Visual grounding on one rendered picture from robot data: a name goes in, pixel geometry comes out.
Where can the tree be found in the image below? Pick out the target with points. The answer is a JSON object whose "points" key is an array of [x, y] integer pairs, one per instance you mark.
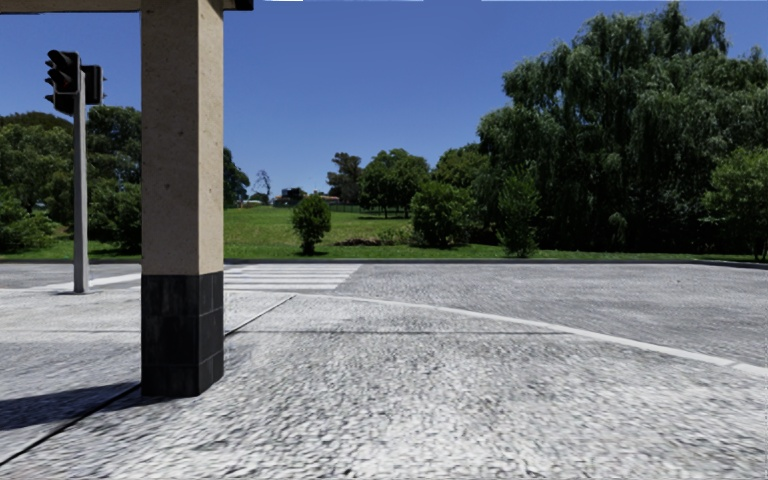
{"points": [[311, 221]]}

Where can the row of buildings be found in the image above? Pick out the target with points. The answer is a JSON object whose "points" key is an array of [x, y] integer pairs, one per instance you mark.
{"points": [[294, 195]]}

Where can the pale concrete building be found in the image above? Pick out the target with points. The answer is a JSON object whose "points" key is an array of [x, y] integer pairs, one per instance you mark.
{"points": [[182, 180]]}

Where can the trees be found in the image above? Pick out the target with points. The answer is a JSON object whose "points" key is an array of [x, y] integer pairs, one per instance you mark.
{"points": [[36, 174], [600, 150]]}

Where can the traffic light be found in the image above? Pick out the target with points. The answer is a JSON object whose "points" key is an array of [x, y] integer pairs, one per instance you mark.
{"points": [[80, 180]]}

